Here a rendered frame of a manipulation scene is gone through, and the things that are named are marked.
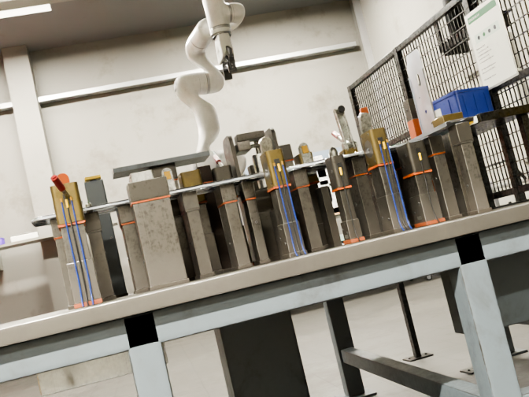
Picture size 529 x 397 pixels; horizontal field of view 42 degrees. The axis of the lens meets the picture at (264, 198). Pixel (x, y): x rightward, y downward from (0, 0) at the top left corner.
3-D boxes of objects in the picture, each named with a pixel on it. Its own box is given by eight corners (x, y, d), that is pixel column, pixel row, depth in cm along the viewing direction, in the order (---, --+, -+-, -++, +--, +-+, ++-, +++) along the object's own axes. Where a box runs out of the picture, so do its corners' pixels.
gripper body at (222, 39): (209, 39, 272) (216, 67, 271) (213, 30, 262) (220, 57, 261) (227, 37, 273) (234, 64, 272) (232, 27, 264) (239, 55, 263)
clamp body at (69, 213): (73, 311, 191) (47, 184, 194) (75, 309, 204) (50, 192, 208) (104, 303, 193) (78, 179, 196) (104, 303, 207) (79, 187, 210)
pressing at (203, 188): (29, 220, 206) (27, 216, 206) (35, 228, 228) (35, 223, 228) (433, 139, 242) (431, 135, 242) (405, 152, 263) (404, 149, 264)
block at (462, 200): (468, 215, 235) (442, 114, 238) (456, 218, 243) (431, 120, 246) (488, 210, 237) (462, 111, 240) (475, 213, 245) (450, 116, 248)
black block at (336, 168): (354, 244, 217) (332, 154, 220) (343, 246, 227) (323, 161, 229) (369, 240, 219) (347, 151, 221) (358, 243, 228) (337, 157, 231)
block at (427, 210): (430, 226, 221) (409, 141, 224) (414, 229, 233) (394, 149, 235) (450, 221, 223) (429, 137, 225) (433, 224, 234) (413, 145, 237)
